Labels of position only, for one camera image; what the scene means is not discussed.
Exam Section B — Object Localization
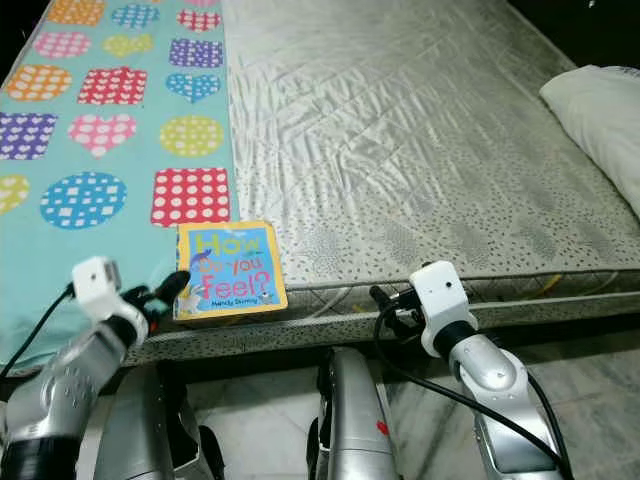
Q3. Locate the how do you feel book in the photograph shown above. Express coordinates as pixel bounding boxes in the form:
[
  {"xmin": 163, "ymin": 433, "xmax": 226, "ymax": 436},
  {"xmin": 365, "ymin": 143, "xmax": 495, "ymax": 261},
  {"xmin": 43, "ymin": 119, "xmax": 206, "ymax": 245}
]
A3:
[{"xmin": 174, "ymin": 219, "xmax": 290, "ymax": 322}]

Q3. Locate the white pillow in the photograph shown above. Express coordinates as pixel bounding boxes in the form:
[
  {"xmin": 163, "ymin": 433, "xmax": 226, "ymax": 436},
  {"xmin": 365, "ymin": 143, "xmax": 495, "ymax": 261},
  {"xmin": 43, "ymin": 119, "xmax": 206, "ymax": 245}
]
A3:
[{"xmin": 537, "ymin": 64, "xmax": 640, "ymax": 217}]

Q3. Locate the teal sheet with colourful shapes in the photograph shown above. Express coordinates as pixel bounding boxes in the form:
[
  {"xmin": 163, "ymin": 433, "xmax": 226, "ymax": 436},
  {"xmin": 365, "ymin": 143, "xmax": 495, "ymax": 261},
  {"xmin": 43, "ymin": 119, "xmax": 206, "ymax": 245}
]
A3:
[{"xmin": 0, "ymin": 0, "xmax": 240, "ymax": 367}]

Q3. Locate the silver right robot leg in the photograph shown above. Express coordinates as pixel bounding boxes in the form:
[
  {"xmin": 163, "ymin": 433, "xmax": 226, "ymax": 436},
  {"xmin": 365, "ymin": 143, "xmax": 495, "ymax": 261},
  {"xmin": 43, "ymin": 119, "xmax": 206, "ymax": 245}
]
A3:
[{"xmin": 304, "ymin": 346, "xmax": 402, "ymax": 480}]

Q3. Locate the white quilted mattress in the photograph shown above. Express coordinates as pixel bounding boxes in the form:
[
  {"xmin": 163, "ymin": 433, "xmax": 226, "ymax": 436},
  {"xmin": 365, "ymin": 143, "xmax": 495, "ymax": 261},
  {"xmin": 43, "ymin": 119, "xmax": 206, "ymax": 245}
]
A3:
[{"xmin": 0, "ymin": 0, "xmax": 640, "ymax": 367}]

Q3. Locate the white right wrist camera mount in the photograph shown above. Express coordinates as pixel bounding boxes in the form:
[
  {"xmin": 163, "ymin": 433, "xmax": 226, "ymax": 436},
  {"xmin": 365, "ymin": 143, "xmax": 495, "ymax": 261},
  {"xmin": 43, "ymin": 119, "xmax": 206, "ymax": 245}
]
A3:
[{"xmin": 407, "ymin": 261, "xmax": 477, "ymax": 359}]

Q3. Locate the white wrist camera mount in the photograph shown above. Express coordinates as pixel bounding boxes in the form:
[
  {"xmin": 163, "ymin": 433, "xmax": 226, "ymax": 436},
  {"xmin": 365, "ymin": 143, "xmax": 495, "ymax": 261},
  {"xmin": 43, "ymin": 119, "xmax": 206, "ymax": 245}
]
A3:
[
  {"xmin": 71, "ymin": 255, "xmax": 127, "ymax": 322},
  {"xmin": 407, "ymin": 261, "xmax": 477, "ymax": 359}
]

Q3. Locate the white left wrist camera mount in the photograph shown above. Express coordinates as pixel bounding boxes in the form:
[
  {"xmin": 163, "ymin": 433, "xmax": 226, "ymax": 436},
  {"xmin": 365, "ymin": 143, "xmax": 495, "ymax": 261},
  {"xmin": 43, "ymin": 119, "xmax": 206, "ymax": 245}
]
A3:
[{"xmin": 71, "ymin": 255, "xmax": 127, "ymax": 322}]

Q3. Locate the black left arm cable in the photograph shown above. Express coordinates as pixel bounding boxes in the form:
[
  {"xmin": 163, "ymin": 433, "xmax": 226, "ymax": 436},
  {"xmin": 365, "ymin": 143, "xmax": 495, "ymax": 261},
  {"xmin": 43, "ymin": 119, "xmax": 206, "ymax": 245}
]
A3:
[{"xmin": 0, "ymin": 281, "xmax": 77, "ymax": 383}]

